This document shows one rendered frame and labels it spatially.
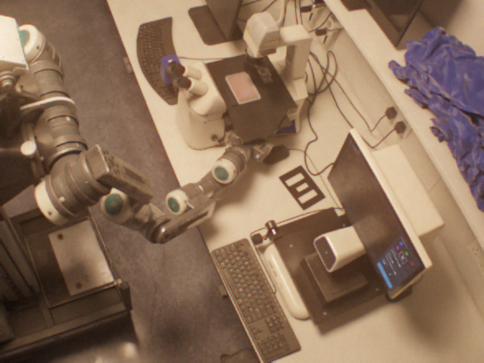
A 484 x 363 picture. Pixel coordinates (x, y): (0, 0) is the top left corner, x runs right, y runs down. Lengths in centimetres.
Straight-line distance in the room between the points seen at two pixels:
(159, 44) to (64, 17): 140
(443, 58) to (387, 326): 95
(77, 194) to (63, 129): 18
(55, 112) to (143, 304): 141
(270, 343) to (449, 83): 102
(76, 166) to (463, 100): 114
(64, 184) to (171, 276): 143
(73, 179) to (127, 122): 180
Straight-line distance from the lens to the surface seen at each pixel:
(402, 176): 162
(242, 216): 200
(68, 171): 132
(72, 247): 240
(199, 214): 175
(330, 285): 179
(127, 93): 321
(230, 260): 191
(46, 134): 140
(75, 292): 233
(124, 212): 151
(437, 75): 178
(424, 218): 158
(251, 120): 196
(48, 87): 148
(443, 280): 216
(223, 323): 263
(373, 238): 162
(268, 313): 186
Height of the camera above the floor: 252
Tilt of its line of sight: 57 degrees down
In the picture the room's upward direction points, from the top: 17 degrees clockwise
